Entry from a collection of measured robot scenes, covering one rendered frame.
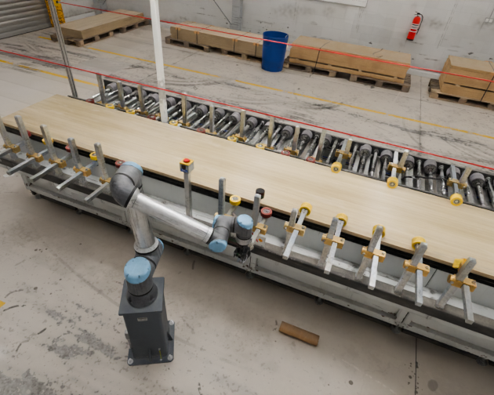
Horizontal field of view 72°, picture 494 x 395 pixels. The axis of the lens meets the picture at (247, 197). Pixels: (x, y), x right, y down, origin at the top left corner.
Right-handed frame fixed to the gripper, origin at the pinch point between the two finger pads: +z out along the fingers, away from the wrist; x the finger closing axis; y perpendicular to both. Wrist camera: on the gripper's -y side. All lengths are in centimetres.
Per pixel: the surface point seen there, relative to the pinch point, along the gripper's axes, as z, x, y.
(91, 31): 59, -594, -526
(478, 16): -50, 198, -746
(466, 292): -13, 124, -21
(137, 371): 83, -50, 56
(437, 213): -7, 115, -97
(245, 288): 83, -9, -39
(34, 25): 70, -767, -522
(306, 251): 21, 34, -45
